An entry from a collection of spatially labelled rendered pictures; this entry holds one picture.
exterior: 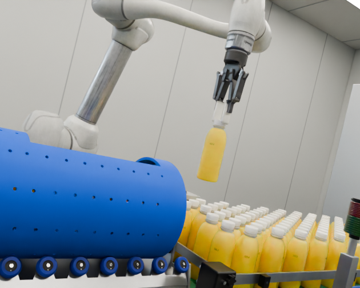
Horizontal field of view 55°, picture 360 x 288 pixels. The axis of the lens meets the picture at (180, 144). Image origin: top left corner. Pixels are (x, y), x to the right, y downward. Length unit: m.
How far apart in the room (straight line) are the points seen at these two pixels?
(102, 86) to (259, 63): 3.52
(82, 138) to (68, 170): 0.79
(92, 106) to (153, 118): 2.48
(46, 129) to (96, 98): 0.27
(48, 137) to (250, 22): 0.86
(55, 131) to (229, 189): 3.53
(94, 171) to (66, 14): 3.09
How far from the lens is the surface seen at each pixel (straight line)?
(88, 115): 1.59
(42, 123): 1.46
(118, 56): 1.57
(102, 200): 0.81
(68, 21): 3.80
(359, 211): 1.10
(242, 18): 1.18
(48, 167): 0.78
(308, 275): 1.31
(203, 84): 4.34
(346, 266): 1.13
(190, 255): 1.12
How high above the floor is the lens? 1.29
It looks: level
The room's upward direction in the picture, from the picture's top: 14 degrees clockwise
